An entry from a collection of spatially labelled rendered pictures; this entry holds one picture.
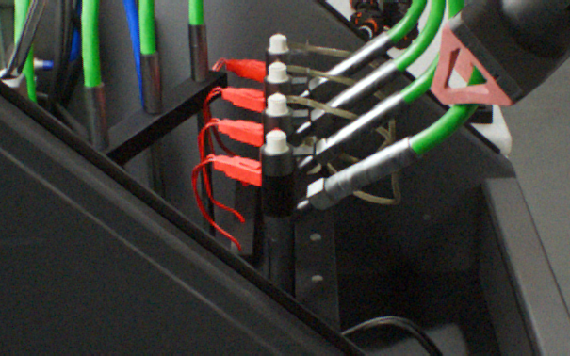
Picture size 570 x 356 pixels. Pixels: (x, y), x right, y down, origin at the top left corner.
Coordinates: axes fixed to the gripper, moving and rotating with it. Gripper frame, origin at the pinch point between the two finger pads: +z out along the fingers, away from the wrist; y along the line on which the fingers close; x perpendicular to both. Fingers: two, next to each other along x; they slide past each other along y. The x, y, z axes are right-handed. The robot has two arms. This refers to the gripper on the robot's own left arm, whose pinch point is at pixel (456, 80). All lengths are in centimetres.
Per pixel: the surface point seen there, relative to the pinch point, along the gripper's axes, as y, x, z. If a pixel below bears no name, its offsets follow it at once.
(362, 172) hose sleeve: 5.1, 0.8, 8.3
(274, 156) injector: 2.0, -4.5, 19.8
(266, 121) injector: -3.6, -7.5, 25.4
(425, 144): 3.0, 2.0, 3.4
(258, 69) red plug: -15.7, -12.8, 37.4
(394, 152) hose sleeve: 3.9, 1.1, 5.4
